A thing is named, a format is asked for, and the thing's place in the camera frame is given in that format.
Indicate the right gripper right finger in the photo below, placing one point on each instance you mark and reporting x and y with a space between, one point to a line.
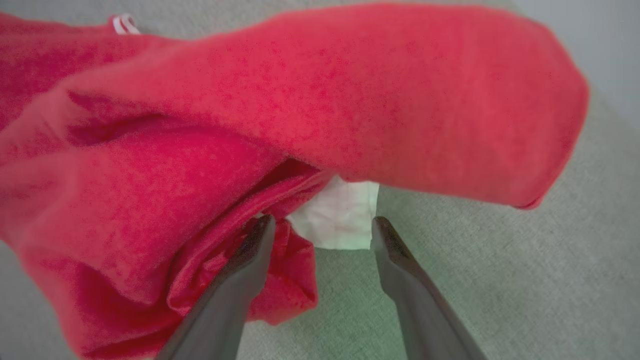
425 320

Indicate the grey fabric sofa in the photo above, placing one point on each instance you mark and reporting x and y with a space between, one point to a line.
525 280

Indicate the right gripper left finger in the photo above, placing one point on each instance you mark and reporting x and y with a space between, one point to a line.
225 310

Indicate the red and white shirt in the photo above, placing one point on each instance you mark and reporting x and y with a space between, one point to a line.
350 100

